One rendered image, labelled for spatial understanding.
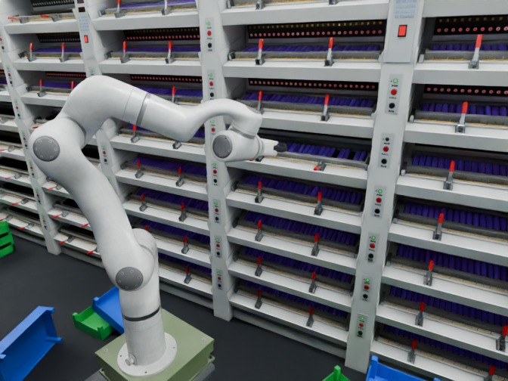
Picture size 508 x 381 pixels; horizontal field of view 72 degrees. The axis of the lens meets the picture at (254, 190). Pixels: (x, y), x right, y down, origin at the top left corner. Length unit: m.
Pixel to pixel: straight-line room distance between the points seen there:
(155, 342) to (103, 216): 0.45
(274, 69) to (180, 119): 0.54
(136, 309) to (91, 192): 0.38
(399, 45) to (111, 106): 0.86
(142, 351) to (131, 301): 0.18
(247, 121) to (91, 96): 0.38
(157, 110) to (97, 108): 0.14
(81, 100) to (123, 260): 0.42
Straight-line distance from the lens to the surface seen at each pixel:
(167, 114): 0.93
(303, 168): 1.39
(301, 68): 1.33
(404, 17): 1.25
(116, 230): 1.02
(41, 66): 2.32
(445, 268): 1.52
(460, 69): 1.25
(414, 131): 1.27
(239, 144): 0.93
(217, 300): 1.93
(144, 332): 1.20
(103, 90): 0.94
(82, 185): 0.99
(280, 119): 1.37
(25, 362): 2.04
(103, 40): 1.98
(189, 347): 1.33
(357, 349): 1.72
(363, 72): 1.27
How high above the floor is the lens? 1.30
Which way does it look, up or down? 21 degrees down
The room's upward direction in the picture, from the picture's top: straight up
